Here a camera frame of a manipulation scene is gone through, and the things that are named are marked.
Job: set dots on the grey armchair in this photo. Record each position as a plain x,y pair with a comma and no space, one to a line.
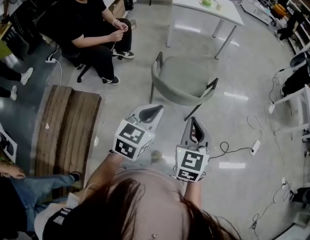
182,74

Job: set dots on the cup of beige drink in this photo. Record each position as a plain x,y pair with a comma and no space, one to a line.
218,7

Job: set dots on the white frame side table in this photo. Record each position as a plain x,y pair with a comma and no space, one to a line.
295,99

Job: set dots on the person's right forearm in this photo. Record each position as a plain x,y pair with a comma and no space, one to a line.
192,194

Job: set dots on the thin metal wrist bangles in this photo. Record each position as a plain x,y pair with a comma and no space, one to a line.
112,152

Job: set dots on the grey floor fan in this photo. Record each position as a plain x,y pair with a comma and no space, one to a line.
298,59

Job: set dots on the large cardboard box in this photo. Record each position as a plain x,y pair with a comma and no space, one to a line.
117,7

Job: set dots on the low white table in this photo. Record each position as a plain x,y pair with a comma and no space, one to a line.
255,9

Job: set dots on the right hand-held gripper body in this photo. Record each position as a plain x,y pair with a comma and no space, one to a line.
192,161

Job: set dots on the white open shelving unit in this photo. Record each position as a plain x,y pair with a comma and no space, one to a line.
302,21

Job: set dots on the person's pale pink top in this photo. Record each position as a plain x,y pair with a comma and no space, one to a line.
155,191

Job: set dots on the white power adapter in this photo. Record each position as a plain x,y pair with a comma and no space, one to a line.
270,108

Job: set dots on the black bag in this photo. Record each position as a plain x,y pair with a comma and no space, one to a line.
128,3

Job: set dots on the white power strip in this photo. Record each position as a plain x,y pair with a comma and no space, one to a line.
255,147
50,59

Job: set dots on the person's left forearm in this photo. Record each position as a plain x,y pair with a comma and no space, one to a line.
105,169

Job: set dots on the white printed poster board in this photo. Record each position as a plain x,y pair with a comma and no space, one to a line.
5,144

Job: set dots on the brown wooden bench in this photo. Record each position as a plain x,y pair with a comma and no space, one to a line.
70,134

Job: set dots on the green round cabbage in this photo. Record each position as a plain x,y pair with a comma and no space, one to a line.
206,2

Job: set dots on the orange seat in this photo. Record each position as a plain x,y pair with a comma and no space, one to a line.
280,9

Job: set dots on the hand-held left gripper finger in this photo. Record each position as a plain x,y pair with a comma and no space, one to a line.
151,106
157,122

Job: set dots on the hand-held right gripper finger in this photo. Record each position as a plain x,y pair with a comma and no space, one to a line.
206,139
187,136

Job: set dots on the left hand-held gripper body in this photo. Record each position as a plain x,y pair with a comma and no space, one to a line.
131,139

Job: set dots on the person's beige shoe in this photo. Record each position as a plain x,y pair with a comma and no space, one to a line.
156,156

